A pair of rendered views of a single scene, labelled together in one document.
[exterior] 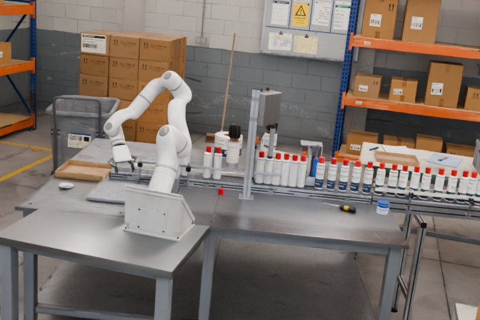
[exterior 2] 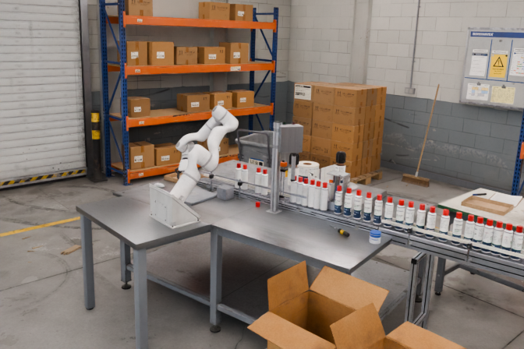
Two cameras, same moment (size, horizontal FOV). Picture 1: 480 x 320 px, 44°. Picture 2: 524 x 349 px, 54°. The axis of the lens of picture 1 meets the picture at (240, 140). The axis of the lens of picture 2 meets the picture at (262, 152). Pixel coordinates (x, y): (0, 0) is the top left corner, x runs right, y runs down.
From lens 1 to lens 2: 207 cm
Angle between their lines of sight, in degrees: 34
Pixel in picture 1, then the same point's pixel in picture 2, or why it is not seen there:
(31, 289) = (123, 252)
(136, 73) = (331, 116)
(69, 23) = (313, 77)
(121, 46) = (321, 93)
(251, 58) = (453, 107)
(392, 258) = not seen: hidden behind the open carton
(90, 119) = (263, 149)
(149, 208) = (159, 201)
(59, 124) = (243, 150)
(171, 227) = (169, 217)
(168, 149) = (191, 162)
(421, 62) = not seen: outside the picture
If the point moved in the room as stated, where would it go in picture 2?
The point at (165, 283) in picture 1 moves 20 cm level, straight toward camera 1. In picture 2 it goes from (136, 253) to (113, 265)
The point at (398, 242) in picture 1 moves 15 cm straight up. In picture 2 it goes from (344, 264) to (345, 240)
